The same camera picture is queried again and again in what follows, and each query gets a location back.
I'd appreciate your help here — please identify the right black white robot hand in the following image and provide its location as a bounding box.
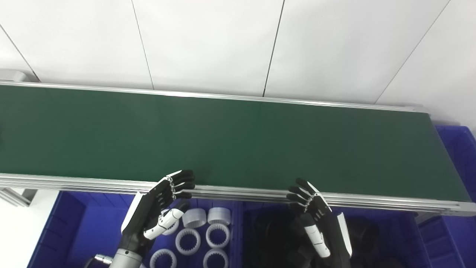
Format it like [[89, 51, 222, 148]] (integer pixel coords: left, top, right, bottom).
[[286, 178, 353, 268]]

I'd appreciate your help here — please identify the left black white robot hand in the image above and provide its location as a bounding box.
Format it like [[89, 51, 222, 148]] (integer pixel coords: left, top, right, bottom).
[[120, 169, 196, 256]]

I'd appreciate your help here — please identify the blue bin with white rings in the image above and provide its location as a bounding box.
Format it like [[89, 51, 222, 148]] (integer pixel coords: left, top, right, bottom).
[[28, 191, 242, 268]]

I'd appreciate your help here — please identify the blue bin with black parts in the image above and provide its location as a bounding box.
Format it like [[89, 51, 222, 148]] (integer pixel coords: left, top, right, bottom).
[[238, 201, 432, 268]]

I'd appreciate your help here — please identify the green conveyor belt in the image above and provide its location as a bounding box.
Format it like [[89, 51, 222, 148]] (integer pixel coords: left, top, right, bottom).
[[0, 85, 472, 203]]

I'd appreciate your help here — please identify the aluminium conveyor support leg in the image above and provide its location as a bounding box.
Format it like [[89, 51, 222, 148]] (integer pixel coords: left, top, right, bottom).
[[0, 187, 38, 207]]

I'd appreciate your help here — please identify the blue bin at conveyor end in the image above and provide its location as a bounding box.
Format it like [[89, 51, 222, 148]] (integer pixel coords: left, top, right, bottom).
[[416, 125, 476, 268]]

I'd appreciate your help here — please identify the grey conveyor end housing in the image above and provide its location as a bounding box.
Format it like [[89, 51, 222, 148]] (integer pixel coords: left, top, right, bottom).
[[0, 69, 29, 83]]

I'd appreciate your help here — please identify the aluminium conveyor side rail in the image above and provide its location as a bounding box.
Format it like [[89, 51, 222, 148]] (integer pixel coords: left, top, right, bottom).
[[0, 80, 430, 114], [0, 173, 476, 216]]

